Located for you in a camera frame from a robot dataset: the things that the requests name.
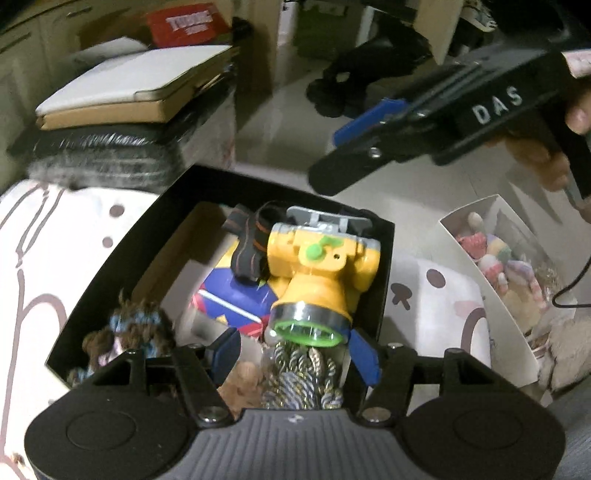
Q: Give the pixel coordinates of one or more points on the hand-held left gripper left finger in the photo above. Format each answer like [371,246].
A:
[226,351]

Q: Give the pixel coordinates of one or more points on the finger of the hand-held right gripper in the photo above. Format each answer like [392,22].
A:
[369,120]
[360,161]

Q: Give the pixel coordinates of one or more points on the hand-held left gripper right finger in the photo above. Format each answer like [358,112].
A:
[367,364]

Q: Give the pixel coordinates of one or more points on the tan fabric flower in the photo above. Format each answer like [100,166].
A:
[244,383]

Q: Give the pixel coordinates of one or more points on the colourful geometric print box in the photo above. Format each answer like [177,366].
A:
[231,295]

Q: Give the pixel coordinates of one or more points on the blue and brown crochet piece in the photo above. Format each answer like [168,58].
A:
[138,323]

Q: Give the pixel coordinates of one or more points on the black box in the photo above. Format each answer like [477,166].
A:
[115,263]

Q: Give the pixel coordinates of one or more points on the person's right hand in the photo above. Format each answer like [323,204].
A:
[540,159]

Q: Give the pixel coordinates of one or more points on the black padded object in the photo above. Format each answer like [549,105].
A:
[364,64]

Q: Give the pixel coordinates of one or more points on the white cardboard box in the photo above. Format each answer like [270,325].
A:
[498,332]

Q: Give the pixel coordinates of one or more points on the pile of pastel plush toys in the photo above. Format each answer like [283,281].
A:
[494,258]

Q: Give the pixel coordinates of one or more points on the beige plush toy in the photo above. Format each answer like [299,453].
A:
[568,350]

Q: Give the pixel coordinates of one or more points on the red cardboard box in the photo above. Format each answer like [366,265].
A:
[184,23]

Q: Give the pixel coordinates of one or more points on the black plastic-wrapped bundle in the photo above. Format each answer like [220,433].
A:
[115,157]

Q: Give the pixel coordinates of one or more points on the flat cardboard box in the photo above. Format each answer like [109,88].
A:
[138,78]

